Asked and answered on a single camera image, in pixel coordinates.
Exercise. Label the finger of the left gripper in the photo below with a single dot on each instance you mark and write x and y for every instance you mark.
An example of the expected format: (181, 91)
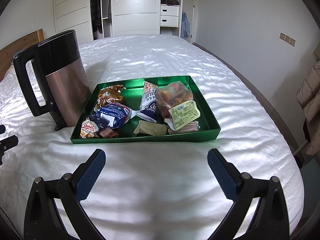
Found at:
(7, 144)
(2, 129)

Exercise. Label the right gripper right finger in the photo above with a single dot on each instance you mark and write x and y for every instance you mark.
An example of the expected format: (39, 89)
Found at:
(227, 175)

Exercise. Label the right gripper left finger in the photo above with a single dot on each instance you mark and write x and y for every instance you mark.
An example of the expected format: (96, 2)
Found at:
(86, 174)

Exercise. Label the beige snack packet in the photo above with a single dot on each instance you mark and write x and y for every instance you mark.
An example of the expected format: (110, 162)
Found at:
(150, 128)

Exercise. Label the brown gold oat snack bag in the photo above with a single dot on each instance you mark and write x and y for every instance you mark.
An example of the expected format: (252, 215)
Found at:
(110, 94)

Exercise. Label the white blue nut snack bag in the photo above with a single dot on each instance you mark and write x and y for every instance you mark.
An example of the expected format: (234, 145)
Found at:
(148, 108)

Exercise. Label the clear bag orange snacks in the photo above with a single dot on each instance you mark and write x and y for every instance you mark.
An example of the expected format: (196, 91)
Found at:
(176, 105)

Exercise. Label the white red small snack bag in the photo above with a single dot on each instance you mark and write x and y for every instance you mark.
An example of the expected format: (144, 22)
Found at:
(89, 129)

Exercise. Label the dark red small packet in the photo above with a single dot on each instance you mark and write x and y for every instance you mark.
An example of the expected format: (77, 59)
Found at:
(108, 133)

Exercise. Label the green tray box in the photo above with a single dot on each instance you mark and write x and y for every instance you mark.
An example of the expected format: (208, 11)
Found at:
(209, 127)

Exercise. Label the pink striped snack packet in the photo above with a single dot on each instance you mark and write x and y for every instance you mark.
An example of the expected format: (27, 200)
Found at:
(189, 128)

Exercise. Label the wooden headboard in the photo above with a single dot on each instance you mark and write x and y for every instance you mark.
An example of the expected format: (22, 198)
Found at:
(8, 52)

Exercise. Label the beige coat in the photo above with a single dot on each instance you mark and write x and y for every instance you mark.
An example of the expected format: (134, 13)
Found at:
(308, 98)

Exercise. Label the white wardrobe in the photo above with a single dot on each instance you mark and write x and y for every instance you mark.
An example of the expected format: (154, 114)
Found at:
(118, 17)

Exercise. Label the blue hanging garment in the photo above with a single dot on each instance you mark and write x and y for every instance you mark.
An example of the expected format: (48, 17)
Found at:
(185, 26)

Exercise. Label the white drawer unit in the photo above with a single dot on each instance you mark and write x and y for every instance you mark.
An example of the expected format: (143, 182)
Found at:
(169, 16)

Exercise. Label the brass wall switch panel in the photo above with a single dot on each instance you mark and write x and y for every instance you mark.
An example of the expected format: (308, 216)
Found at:
(287, 39)

